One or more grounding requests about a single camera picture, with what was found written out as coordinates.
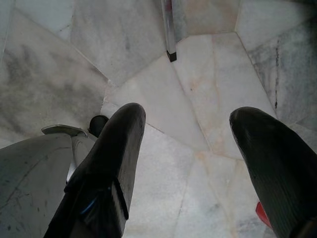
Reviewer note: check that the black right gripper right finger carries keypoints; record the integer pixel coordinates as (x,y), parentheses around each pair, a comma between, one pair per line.
(277,161)

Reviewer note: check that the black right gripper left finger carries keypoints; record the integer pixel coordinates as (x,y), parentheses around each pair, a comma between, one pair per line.
(111,161)

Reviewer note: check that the red plastic stool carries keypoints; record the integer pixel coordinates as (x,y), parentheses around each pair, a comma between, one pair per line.
(262,213)

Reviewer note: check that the chrome clothes rack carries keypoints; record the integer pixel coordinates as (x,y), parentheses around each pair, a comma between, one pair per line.
(169,32)

